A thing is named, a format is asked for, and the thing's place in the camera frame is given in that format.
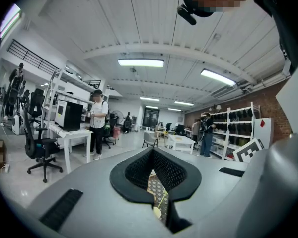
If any person's black clothing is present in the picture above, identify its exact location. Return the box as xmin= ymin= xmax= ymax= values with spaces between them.
xmin=249 ymin=0 xmax=298 ymax=75

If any white desk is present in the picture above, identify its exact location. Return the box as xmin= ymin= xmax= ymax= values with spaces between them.
xmin=48 ymin=124 xmax=94 ymax=175

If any black office chair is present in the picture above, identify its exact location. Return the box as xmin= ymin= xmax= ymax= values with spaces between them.
xmin=21 ymin=93 xmax=64 ymax=183

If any long ceiling light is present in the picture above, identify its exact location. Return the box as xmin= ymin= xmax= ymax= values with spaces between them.
xmin=118 ymin=58 xmax=164 ymax=68
xmin=200 ymin=68 xmax=237 ymax=87

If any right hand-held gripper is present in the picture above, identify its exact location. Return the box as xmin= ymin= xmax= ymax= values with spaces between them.
xmin=232 ymin=132 xmax=298 ymax=238

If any black balcony railing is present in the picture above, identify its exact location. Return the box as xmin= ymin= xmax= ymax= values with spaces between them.
xmin=7 ymin=39 xmax=68 ymax=70

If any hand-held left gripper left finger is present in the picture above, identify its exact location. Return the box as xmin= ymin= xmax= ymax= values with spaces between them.
xmin=27 ymin=148 xmax=179 ymax=238

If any white cabinet with red diamond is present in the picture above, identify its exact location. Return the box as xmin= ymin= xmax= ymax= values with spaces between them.
xmin=253 ymin=117 xmax=274 ymax=150

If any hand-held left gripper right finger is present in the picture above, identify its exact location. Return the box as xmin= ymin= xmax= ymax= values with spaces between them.
xmin=153 ymin=147 xmax=249 ymax=234

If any white storage shelf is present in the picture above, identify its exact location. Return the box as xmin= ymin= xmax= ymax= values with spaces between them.
xmin=208 ymin=102 xmax=261 ymax=161

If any black head-worn camera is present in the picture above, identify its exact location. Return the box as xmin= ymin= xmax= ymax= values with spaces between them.
xmin=176 ymin=0 xmax=216 ymax=26

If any tall white metal rack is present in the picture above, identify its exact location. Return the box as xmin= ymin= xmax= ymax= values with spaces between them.
xmin=43 ymin=68 xmax=100 ymax=133

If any black metal lattice table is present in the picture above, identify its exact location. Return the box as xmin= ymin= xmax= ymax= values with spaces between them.
xmin=146 ymin=171 xmax=169 ymax=227

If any black box machine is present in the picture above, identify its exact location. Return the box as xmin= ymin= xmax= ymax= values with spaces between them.
xmin=55 ymin=99 xmax=84 ymax=131

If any grey upholstered chair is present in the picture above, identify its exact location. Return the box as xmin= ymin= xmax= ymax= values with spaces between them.
xmin=142 ymin=131 xmax=159 ymax=148

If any low white table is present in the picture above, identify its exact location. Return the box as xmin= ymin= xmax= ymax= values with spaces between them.
xmin=168 ymin=134 xmax=196 ymax=155

